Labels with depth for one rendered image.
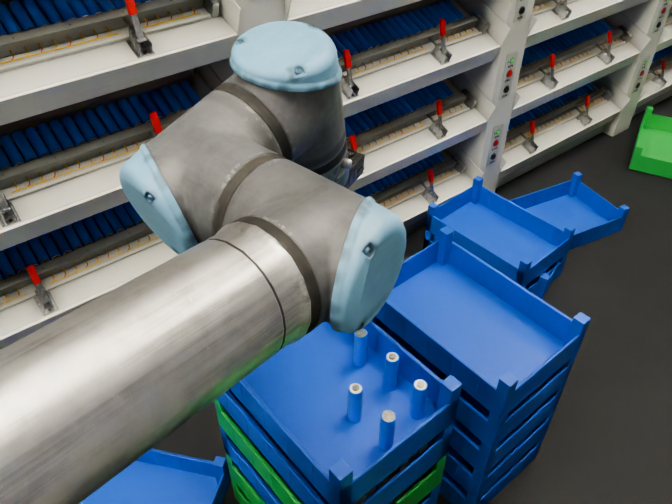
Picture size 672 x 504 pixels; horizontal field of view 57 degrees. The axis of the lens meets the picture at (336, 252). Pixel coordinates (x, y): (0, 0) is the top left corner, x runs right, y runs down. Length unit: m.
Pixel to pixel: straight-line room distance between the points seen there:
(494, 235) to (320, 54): 1.18
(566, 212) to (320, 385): 1.21
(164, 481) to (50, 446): 0.99
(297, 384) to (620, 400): 0.81
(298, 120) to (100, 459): 0.32
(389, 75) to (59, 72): 0.69
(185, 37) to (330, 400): 0.61
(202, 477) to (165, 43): 0.79
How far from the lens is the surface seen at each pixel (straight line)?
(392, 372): 0.84
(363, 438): 0.83
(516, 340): 1.08
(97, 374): 0.32
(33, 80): 1.01
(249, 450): 0.97
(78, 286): 1.23
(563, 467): 1.35
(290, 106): 0.53
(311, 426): 0.84
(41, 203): 1.10
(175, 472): 1.30
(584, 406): 1.45
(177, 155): 0.49
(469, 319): 1.09
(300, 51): 0.54
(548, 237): 1.67
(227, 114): 0.51
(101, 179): 1.12
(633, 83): 2.30
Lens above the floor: 1.11
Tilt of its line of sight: 41 degrees down
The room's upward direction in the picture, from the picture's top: straight up
